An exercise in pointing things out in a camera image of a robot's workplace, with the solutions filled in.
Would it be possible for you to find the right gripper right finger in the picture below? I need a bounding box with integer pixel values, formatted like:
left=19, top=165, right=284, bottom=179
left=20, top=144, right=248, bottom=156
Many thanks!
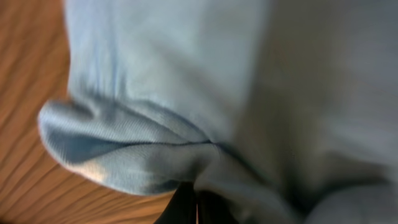
left=197, top=191, right=238, bottom=224

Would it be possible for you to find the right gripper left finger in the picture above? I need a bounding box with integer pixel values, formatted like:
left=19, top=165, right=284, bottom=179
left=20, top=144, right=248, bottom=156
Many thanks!
left=154, top=183, right=197, bottom=224

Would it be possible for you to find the light blue t-shirt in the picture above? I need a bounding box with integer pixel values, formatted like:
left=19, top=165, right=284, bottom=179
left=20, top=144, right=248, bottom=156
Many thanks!
left=38, top=0, right=397, bottom=223

